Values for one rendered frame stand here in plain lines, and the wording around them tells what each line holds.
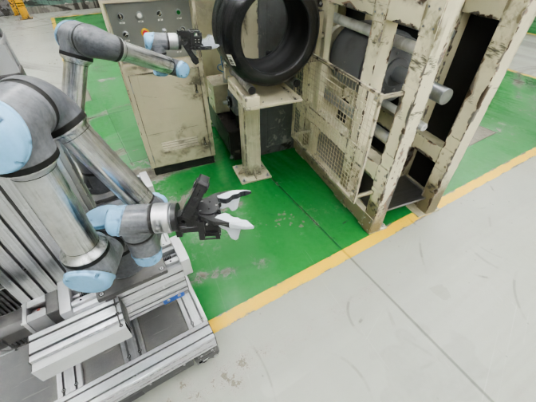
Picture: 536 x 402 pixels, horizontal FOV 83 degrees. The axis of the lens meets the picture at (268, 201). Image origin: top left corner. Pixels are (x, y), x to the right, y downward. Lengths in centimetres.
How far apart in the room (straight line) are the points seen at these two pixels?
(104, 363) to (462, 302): 185
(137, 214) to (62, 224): 16
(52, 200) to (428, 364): 169
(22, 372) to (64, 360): 58
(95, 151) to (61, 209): 16
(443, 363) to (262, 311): 93
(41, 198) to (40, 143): 12
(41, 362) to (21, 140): 73
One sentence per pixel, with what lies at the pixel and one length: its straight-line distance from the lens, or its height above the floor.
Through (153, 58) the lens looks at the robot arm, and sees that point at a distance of 152.
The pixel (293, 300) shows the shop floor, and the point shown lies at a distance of 182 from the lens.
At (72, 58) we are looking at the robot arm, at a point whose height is 120.
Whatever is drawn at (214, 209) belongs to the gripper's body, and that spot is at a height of 107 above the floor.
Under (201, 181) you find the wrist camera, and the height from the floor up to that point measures 115.
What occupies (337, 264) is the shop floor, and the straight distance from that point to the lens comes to 199.
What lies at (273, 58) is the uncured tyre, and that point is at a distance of 208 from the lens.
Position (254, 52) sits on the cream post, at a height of 99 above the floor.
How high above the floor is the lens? 157
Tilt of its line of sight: 42 degrees down
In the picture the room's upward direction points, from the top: straight up
